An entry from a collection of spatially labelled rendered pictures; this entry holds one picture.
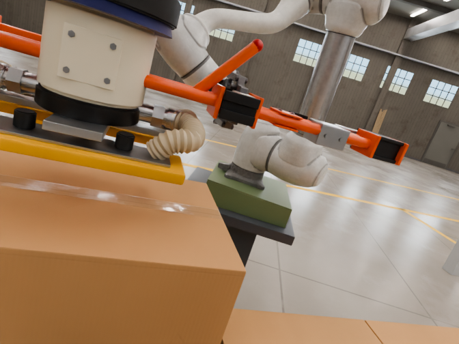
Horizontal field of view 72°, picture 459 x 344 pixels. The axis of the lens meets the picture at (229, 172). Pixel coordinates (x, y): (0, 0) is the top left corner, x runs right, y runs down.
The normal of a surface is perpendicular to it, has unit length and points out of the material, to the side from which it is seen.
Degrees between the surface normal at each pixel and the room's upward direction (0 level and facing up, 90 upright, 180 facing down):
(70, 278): 90
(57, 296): 90
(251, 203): 90
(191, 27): 58
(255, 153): 91
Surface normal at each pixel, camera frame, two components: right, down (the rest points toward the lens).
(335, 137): 0.22, 0.35
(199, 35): 0.67, -0.03
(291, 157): -0.52, 0.21
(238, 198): -0.10, 0.26
